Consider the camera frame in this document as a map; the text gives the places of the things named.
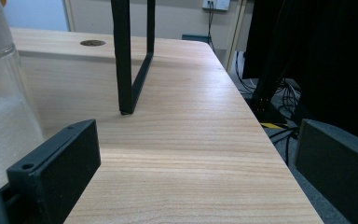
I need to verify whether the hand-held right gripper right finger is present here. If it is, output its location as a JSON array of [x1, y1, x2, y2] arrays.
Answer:
[[294, 119, 358, 224]]

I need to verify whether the white wall socket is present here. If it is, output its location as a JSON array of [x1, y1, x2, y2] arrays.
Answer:
[[201, 0, 231, 11]]

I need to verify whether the black metal stand frame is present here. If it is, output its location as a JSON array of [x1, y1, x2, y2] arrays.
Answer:
[[110, 0, 157, 116]]

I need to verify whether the bundle of black floor cables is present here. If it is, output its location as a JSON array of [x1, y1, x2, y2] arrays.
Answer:
[[234, 50, 302, 166]]

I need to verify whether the black metal stand leg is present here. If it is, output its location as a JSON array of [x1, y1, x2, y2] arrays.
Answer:
[[249, 46, 296, 125]]

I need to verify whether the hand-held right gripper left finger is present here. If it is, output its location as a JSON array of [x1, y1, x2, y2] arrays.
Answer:
[[7, 119, 102, 224]]

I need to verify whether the black cable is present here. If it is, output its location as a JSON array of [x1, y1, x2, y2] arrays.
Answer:
[[207, 2, 216, 50]]

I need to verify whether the round brown desk grommet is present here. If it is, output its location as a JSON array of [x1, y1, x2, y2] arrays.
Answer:
[[79, 39, 107, 48]]

